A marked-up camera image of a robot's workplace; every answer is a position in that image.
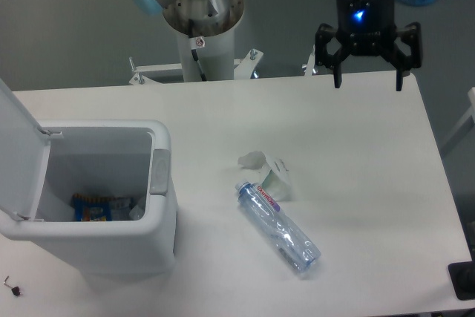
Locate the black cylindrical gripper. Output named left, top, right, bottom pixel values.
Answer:
left=315, top=0, right=422, bottom=91

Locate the clear plastic water bottle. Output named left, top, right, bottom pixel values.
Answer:
left=235, top=180, right=321, bottom=273

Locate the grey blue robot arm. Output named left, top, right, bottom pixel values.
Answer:
left=132, top=0, right=423, bottom=89

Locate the white open trash can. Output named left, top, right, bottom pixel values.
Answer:
left=1, top=85, right=177, bottom=274

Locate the black device at table edge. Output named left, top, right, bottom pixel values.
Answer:
left=448, top=261, right=474, bottom=301

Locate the clear plastic scrap in bin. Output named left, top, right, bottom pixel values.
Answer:
left=129, top=196, right=146, bottom=220

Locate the blue snack packet in bin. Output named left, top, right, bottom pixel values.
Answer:
left=72, top=194, right=132, bottom=222

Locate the small metal hex key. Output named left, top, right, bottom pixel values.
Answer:
left=3, top=275, right=12, bottom=289

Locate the white furniture frame right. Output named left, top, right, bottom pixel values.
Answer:
left=439, top=87, right=474, bottom=158

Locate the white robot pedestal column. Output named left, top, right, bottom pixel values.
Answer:
left=174, top=28, right=235, bottom=82

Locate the black cable on pedestal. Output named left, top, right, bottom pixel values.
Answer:
left=187, top=18, right=208, bottom=82

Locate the white pedestal base frame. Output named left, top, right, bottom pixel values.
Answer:
left=129, top=48, right=321, bottom=85

